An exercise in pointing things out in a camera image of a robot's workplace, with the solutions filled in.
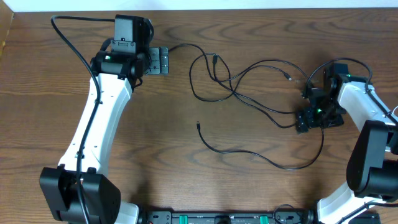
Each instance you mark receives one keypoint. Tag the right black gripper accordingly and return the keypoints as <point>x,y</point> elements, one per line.
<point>305,119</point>

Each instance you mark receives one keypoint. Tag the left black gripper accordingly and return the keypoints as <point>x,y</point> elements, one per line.
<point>159,60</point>

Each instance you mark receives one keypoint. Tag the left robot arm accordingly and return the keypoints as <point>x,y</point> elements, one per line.
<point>78,189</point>

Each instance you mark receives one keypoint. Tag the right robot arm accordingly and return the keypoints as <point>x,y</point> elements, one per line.
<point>371,179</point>

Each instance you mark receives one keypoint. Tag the wooden side panel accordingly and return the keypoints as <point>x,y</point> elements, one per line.
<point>6,19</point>

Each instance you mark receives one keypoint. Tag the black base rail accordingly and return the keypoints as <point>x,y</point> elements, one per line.
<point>283,214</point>

